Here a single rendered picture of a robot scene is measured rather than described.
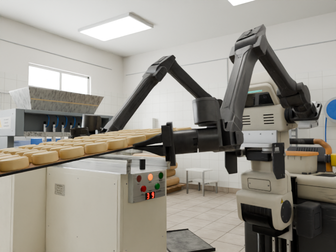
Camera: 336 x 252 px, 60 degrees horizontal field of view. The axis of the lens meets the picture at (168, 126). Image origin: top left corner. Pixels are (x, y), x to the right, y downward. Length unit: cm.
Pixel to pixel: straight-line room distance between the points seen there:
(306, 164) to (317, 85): 366
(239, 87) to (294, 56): 463
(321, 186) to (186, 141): 108
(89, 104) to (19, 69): 356
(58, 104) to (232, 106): 147
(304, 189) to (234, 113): 97
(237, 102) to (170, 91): 555
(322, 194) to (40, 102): 169
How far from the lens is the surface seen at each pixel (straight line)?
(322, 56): 538
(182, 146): 67
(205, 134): 68
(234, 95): 82
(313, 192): 166
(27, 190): 193
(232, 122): 75
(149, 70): 133
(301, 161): 172
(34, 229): 200
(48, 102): 204
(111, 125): 121
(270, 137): 141
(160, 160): 161
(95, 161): 155
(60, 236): 188
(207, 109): 68
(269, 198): 143
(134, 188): 142
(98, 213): 155
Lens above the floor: 100
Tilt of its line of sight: 3 degrees up
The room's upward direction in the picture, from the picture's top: straight up
